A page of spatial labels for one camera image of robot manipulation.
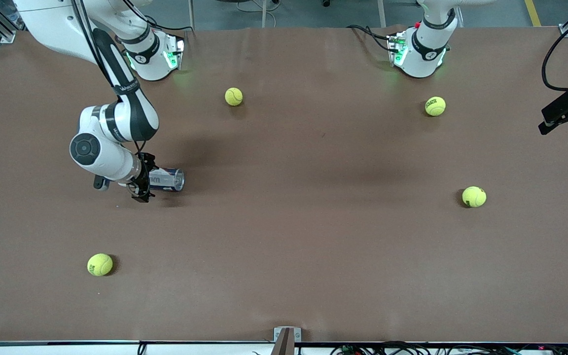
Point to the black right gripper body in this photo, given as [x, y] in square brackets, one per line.
[144, 176]

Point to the clear Wilson tennis ball can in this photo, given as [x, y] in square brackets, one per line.
[170, 178]

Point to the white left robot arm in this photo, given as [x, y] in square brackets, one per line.
[424, 54]

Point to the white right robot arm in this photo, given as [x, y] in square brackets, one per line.
[109, 162]

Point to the yellow-green tennis ball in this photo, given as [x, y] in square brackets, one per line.
[474, 196]
[99, 265]
[233, 96]
[435, 106]

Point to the thin white metal leg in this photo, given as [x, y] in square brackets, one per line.
[264, 14]
[191, 15]
[381, 14]

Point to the grey metal table bracket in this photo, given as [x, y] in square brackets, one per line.
[284, 340]

